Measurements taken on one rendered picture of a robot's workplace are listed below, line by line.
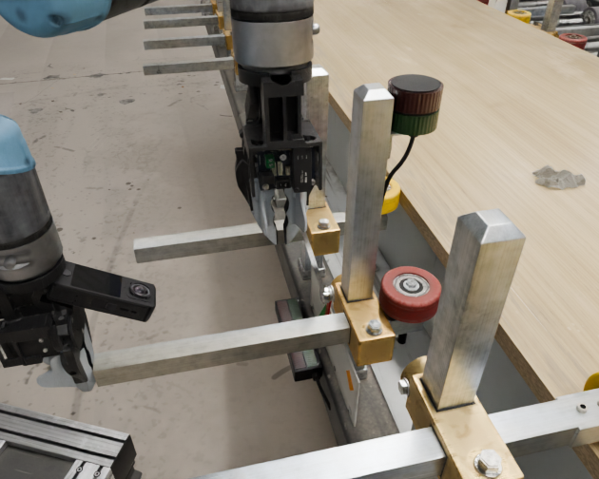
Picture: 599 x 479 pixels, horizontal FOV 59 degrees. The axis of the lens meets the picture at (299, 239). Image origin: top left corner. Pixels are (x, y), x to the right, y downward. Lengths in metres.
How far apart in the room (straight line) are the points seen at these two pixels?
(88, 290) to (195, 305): 1.42
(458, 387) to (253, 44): 0.35
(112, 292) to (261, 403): 1.13
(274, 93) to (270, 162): 0.07
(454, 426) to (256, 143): 0.31
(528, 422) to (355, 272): 0.29
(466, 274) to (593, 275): 0.44
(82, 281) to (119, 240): 1.80
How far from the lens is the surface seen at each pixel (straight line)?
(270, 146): 0.50
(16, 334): 0.64
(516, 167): 1.05
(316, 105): 0.84
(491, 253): 0.39
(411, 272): 0.73
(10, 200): 0.54
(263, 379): 1.75
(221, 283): 2.09
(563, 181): 1.02
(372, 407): 0.83
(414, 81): 0.61
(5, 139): 0.52
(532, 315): 0.73
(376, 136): 0.59
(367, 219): 0.65
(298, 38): 0.49
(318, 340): 0.71
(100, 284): 0.62
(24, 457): 1.50
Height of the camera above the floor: 1.37
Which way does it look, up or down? 37 degrees down
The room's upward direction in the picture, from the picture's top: straight up
